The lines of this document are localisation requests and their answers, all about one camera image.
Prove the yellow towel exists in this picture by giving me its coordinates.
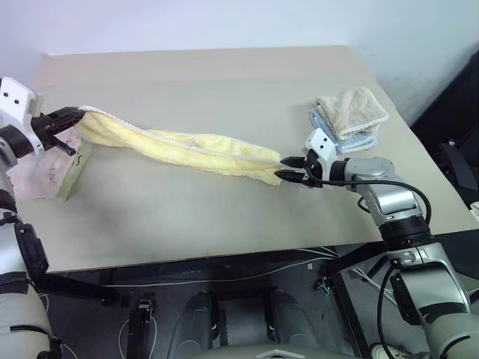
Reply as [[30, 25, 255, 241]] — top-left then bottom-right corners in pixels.
[[76, 105, 284, 187]]

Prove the black table frame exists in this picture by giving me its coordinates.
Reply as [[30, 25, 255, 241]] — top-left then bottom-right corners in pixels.
[[35, 241, 394, 359]]

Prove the black post with clip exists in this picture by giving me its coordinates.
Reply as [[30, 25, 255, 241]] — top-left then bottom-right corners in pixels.
[[128, 298, 156, 359]]

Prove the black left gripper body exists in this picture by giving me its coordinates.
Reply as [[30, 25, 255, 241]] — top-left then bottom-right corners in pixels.
[[31, 111, 61, 151]]

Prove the long white cable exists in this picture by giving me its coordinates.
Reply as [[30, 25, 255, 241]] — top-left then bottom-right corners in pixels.
[[100, 246, 340, 289]]

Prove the silver table clamp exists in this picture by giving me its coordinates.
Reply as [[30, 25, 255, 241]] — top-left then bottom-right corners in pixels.
[[315, 275, 335, 298]]

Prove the dark grey rounded shape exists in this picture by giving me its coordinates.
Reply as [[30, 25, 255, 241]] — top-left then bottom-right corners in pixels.
[[174, 290, 226, 351], [266, 289, 323, 349]]

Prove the looped white cable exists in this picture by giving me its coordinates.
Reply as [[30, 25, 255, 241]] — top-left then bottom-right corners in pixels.
[[118, 316, 160, 359]]

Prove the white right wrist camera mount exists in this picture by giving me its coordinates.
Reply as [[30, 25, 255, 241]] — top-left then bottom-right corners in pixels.
[[304, 128, 338, 171]]

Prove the pink towel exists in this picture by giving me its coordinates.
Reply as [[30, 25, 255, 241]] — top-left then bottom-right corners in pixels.
[[6, 126, 84, 201]]

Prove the light blue towel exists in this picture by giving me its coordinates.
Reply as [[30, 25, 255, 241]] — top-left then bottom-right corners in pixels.
[[308, 107, 377, 155]]

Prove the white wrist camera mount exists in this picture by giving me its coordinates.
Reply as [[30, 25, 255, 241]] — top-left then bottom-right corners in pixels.
[[304, 128, 338, 171], [0, 76, 41, 156]]

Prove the green towel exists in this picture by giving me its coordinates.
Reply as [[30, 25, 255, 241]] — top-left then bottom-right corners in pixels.
[[55, 143, 94, 203]]

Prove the black angular stand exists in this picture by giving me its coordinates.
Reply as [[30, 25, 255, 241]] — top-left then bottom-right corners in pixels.
[[439, 137, 479, 192]]

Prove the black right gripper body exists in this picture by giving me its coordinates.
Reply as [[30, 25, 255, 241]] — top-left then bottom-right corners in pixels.
[[300, 149, 325, 188]]

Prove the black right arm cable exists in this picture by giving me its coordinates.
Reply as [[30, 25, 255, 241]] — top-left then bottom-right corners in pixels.
[[317, 179, 433, 356]]

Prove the white cable bundle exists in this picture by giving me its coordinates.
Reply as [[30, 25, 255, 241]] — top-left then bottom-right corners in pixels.
[[350, 265, 398, 297]]

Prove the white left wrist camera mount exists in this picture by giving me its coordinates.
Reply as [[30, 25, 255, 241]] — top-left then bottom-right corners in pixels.
[[0, 76, 41, 156]]

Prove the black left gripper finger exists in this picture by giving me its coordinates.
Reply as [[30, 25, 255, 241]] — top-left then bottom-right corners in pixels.
[[47, 106, 87, 132], [48, 134, 78, 156]]

